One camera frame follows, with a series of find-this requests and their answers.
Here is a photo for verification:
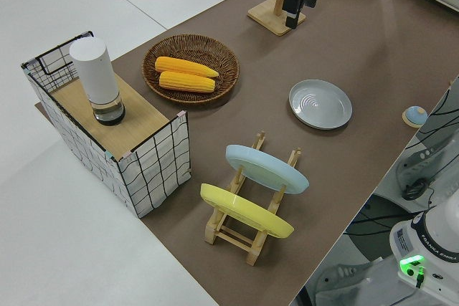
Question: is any small wooden base board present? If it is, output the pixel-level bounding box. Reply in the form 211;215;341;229
34;102;58;128

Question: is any black base cable with plug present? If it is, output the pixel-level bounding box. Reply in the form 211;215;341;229
414;265;427;290

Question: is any wooden plate rack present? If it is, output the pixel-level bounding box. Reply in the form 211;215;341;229
204;130;303;267

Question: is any blue service bell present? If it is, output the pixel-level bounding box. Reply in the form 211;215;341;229
401;105;427;128

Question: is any brown table mat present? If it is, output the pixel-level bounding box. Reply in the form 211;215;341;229
34;0;459;306

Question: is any yellow corn cob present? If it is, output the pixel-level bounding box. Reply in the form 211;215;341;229
154;56;220;79
158;71;217;93

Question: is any gray plate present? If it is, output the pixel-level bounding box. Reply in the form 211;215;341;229
288;79;354;130

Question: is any large wooden shelf board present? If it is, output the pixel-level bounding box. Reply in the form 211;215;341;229
49;72;169;160

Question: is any yellow plate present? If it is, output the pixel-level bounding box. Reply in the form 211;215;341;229
199;183;295;239

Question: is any light blue plate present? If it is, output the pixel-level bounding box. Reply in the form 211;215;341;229
224;144;310;196

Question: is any brown wicker basket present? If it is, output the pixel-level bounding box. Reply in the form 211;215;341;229
142;34;240;106

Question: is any black wire basket white liner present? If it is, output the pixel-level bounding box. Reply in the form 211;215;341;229
20;29;191;219

